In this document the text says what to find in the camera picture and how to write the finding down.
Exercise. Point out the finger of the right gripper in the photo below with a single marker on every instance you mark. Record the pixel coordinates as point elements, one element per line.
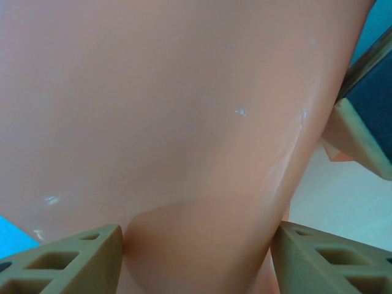
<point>367,137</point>

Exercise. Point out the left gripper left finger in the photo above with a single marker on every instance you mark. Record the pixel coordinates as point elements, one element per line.
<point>61,269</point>

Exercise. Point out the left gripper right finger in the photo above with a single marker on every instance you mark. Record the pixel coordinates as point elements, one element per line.
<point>321,269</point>

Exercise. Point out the orange wrapping paper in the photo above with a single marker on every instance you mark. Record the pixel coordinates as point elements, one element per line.
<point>168,107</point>

